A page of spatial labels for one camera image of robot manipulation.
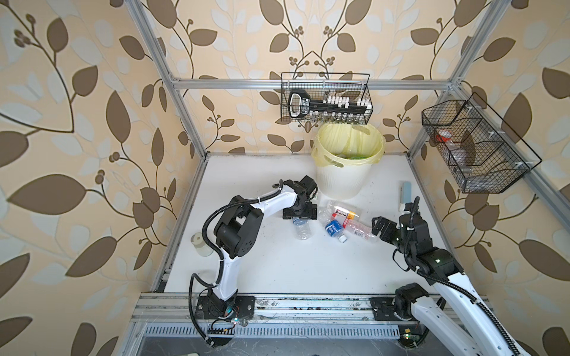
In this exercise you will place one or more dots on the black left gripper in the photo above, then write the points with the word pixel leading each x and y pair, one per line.
pixel 310 213

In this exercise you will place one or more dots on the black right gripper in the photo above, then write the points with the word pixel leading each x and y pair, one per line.
pixel 390 225

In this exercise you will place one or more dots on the water bottle blue label white cap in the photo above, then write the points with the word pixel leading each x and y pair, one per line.
pixel 302 228

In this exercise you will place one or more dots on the green bottle yellow cap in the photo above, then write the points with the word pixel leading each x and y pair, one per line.
pixel 351 157

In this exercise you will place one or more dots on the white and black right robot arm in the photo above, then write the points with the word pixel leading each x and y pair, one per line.
pixel 449 285

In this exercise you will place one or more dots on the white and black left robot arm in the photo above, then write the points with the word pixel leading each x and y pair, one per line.
pixel 215 309

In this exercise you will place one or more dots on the white ribbed waste bin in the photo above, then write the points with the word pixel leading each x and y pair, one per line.
pixel 340 178

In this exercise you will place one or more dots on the yellow bin liner bag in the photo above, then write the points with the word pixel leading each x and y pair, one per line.
pixel 362 140

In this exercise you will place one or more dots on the clear bottle red cap red print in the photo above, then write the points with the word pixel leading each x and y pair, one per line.
pixel 357 228

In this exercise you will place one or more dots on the tea bottle yellow white label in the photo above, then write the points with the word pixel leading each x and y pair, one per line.
pixel 344 209

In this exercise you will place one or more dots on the small bottle blue label white cap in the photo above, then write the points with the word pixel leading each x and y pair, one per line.
pixel 334 229

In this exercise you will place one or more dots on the red capped item in basket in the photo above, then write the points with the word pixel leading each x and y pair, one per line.
pixel 442 136

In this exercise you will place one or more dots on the black rack of white vials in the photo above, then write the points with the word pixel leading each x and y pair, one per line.
pixel 300 104

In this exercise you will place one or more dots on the black wire basket right wall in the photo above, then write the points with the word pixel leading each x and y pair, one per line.
pixel 486 155

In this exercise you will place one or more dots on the black wire basket wall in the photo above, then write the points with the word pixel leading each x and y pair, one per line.
pixel 486 155
pixel 335 84

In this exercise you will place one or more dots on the black wire basket back wall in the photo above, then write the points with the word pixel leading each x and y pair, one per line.
pixel 335 84

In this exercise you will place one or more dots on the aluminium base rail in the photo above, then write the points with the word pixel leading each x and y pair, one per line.
pixel 302 324

